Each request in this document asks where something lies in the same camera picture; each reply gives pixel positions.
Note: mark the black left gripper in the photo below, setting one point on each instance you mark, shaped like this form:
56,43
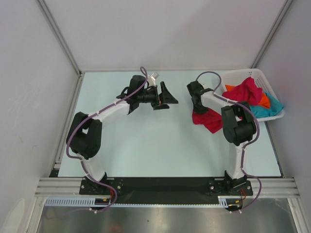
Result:
164,97

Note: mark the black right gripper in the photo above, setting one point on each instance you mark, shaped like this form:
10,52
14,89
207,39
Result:
199,110

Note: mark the white plastic laundry basket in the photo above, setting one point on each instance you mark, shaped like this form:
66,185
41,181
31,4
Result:
236,77

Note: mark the orange t-shirt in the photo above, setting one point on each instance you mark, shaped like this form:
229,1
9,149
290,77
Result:
247,92

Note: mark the red t-shirt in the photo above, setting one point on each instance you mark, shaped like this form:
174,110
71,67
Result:
246,91
211,120

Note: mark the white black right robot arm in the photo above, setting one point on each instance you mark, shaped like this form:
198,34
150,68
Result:
237,123

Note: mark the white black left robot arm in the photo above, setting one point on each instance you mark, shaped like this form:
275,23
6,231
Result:
84,139

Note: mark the teal t-shirt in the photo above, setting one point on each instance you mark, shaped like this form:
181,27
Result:
267,107

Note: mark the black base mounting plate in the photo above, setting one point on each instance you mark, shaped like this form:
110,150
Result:
162,189

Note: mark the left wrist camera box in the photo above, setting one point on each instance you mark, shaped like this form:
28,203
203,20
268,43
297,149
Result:
152,79

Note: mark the white slotted cable duct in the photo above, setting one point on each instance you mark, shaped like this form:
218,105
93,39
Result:
216,202

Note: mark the aluminium frame rail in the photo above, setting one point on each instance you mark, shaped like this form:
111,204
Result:
265,188

